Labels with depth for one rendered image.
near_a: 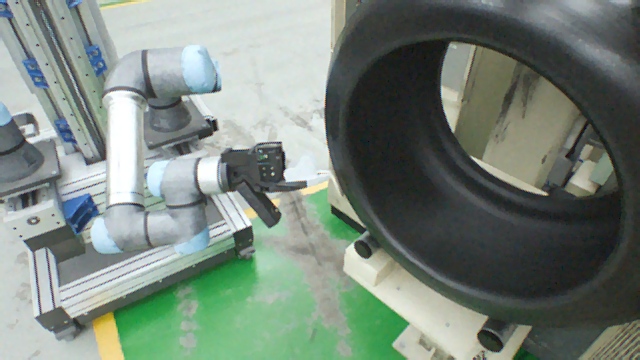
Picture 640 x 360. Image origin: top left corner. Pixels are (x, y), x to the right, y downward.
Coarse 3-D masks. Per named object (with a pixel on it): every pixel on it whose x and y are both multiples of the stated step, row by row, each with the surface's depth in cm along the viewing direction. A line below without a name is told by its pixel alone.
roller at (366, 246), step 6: (366, 234) 84; (360, 240) 83; (366, 240) 82; (372, 240) 83; (354, 246) 84; (360, 246) 83; (366, 246) 82; (372, 246) 82; (378, 246) 83; (360, 252) 84; (366, 252) 82; (372, 252) 82; (366, 258) 83
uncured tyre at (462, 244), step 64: (384, 0) 52; (448, 0) 45; (512, 0) 40; (576, 0) 38; (384, 64) 80; (576, 64) 39; (384, 128) 87; (448, 128) 89; (384, 192) 86; (448, 192) 91; (512, 192) 84; (448, 256) 81; (512, 256) 79; (576, 256) 73; (512, 320) 62; (576, 320) 54
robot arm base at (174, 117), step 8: (176, 104) 141; (184, 104) 146; (152, 112) 141; (160, 112) 140; (168, 112) 141; (176, 112) 142; (184, 112) 146; (152, 120) 143; (160, 120) 142; (168, 120) 142; (176, 120) 143; (184, 120) 145; (152, 128) 145; (160, 128) 143; (168, 128) 143; (176, 128) 144
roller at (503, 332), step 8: (488, 320) 71; (496, 320) 70; (480, 328) 70; (488, 328) 69; (496, 328) 68; (504, 328) 69; (512, 328) 69; (480, 336) 69; (488, 336) 68; (496, 336) 68; (504, 336) 68; (488, 344) 69; (496, 344) 68; (504, 344) 68
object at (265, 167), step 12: (264, 144) 81; (228, 156) 78; (240, 156) 77; (252, 156) 75; (264, 156) 77; (276, 156) 75; (228, 168) 79; (240, 168) 79; (252, 168) 76; (264, 168) 77; (276, 168) 77; (228, 180) 78; (240, 180) 79; (252, 180) 77; (264, 180) 78; (276, 180) 77; (264, 192) 78
